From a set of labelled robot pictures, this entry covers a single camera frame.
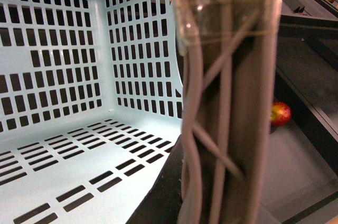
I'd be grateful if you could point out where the light blue plastic basket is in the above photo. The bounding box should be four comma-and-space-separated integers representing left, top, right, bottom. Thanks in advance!
1, 0, 182, 223

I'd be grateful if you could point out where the brown basket handle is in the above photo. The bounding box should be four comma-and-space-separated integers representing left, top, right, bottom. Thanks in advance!
172, 0, 282, 223

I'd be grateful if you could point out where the red yellow apple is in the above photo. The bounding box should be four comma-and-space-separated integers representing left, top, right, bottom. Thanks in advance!
270, 101, 292, 127

